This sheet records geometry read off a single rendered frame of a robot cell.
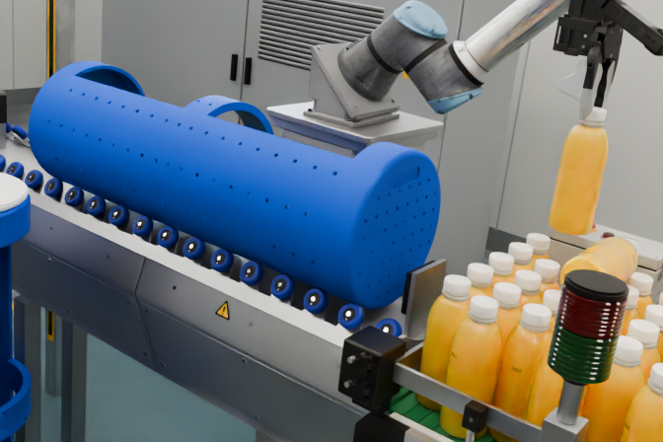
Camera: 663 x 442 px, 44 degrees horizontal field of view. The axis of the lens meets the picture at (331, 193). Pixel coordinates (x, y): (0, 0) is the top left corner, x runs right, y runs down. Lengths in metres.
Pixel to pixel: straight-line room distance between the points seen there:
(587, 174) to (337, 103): 0.73
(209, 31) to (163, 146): 2.36
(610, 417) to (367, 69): 1.04
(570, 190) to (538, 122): 2.98
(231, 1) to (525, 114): 1.61
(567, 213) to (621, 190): 2.84
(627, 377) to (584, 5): 0.56
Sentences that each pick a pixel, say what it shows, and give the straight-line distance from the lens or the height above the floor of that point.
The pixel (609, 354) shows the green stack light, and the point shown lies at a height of 1.19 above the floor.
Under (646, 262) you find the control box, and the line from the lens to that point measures 1.49.
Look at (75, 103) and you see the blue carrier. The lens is 1.78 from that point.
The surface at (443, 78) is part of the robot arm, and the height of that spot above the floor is 1.29.
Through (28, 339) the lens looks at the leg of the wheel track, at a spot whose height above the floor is 0.52.
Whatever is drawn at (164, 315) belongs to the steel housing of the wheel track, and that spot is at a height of 0.82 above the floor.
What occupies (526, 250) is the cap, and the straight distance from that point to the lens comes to 1.39.
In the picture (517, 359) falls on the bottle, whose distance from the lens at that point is 1.17.
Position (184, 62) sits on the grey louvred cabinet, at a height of 0.91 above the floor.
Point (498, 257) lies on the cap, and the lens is 1.33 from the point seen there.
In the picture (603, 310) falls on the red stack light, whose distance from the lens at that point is 0.84.
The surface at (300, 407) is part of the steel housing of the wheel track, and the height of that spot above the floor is 0.76.
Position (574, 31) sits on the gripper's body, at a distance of 1.33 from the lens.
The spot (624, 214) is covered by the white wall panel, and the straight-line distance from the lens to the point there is 4.21.
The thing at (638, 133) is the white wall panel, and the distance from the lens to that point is 4.12.
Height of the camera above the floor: 1.56
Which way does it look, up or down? 17 degrees down
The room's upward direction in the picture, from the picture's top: 6 degrees clockwise
